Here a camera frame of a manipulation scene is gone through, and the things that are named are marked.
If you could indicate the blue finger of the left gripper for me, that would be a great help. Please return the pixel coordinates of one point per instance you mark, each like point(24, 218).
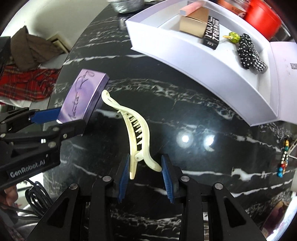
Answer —
point(45, 116)
point(64, 131)

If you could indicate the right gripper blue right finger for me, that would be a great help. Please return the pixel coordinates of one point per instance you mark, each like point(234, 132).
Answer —
point(168, 177)

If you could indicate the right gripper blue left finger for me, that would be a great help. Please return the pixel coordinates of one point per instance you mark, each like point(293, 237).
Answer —
point(124, 178)

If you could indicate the purple palette box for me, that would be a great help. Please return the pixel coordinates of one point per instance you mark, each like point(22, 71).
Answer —
point(83, 96)

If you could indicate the cream hair claw clip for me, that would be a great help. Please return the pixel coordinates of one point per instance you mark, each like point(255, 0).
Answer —
point(138, 134)

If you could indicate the black lip gloss box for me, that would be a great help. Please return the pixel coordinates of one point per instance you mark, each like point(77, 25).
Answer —
point(211, 34)

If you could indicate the black white gingham scrunchie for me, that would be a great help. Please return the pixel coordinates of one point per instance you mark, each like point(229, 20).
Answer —
point(258, 64)

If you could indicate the black polka dot scrunchie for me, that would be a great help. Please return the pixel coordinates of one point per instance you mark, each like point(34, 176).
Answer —
point(245, 50)

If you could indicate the gold rectangular box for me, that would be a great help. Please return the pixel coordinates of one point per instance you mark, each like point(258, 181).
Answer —
point(195, 23)

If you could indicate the pink stick tube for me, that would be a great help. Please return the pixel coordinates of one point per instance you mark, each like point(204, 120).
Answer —
point(191, 7)

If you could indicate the red plaid cloth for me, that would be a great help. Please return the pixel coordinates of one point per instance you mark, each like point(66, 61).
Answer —
point(33, 85)

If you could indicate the brown cloth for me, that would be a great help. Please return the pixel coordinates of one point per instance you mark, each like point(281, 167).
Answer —
point(28, 51)

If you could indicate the colourful bead charm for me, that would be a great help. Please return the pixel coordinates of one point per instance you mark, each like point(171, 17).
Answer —
point(284, 158)

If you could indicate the white open gift box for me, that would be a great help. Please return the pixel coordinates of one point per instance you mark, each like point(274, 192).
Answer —
point(257, 98)

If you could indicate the small steel bowl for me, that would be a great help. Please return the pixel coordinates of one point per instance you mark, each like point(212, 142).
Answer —
point(126, 6)

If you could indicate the short clear jar orange label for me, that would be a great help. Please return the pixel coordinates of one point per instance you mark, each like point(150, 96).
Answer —
point(238, 7)

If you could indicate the red canister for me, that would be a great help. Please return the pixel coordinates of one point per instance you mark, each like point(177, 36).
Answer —
point(263, 18)

